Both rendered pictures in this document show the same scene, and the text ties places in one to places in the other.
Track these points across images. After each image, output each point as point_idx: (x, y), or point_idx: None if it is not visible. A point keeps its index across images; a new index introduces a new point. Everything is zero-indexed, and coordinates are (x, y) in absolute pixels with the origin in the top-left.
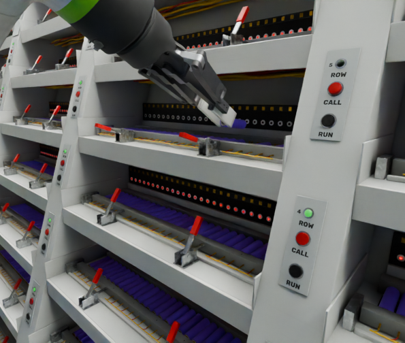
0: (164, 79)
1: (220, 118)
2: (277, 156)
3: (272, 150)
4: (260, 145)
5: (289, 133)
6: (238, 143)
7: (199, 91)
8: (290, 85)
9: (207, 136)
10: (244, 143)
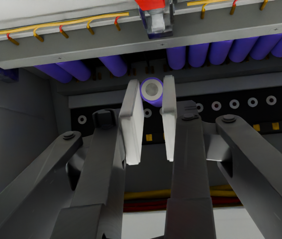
0: (188, 230)
1: (130, 93)
2: (8, 43)
3: (20, 54)
4: (56, 58)
5: (108, 100)
6: (106, 48)
7: (84, 168)
8: (150, 177)
9: (264, 54)
10: (89, 50)
